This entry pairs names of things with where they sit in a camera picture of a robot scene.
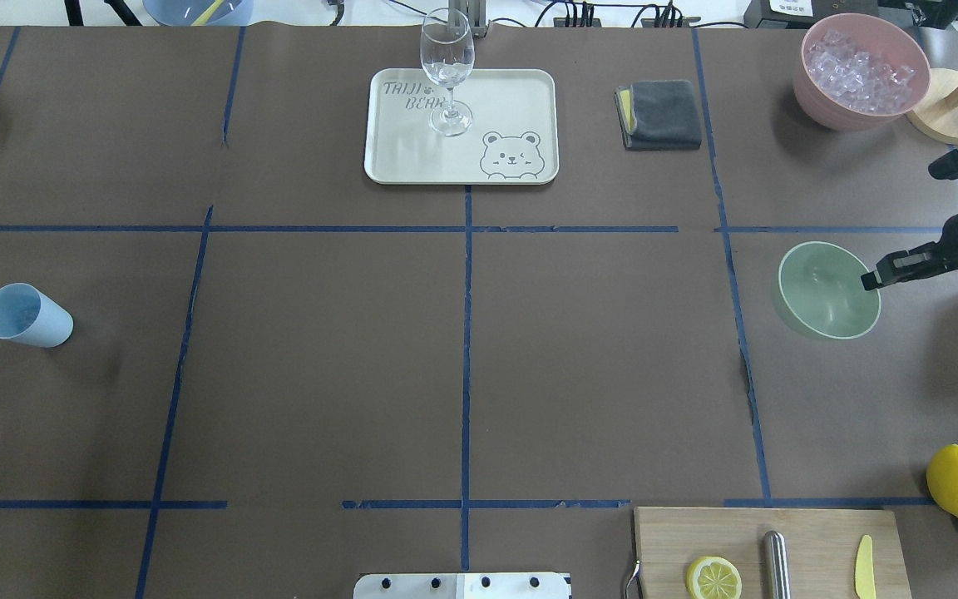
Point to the clear wine glass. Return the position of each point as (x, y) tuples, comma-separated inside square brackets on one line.
[(447, 58)]

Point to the pink bowl of ice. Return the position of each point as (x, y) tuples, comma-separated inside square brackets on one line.
[(857, 71)]

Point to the green ceramic bowl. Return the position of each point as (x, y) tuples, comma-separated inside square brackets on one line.
[(817, 291)]

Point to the steel cylinder tool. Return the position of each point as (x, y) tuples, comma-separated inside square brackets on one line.
[(776, 558)]

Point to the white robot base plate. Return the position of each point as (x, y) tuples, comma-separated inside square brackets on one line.
[(464, 585)]

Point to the folded grey cloth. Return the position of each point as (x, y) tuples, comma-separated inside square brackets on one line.
[(659, 116)]

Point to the cream bear serving tray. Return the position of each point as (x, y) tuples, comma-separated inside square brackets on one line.
[(512, 141)]

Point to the yellow plastic knife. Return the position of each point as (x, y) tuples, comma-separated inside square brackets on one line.
[(864, 573)]

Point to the halved lemon slice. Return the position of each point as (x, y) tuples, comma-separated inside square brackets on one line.
[(713, 577)]

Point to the wooden cutting board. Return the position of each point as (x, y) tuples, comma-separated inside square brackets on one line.
[(821, 548)]

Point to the light blue plastic cup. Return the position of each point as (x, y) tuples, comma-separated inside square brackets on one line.
[(29, 317)]

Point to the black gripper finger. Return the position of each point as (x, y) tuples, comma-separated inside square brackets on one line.
[(925, 261)]

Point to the blue bowl with fork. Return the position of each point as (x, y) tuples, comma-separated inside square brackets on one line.
[(184, 13)]

